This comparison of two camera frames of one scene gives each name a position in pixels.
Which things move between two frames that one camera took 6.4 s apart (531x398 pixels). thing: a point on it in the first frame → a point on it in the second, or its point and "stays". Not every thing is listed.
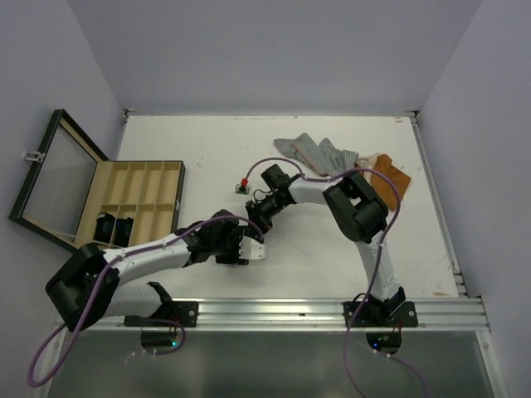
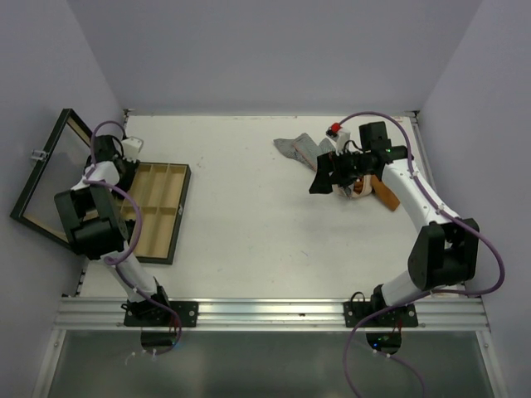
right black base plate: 381,314 stays
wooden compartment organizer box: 130,202 stays
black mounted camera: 182,314 stays
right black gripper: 257,215 → 326,163
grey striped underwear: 323,158 stays
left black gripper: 240,230 → 126,182
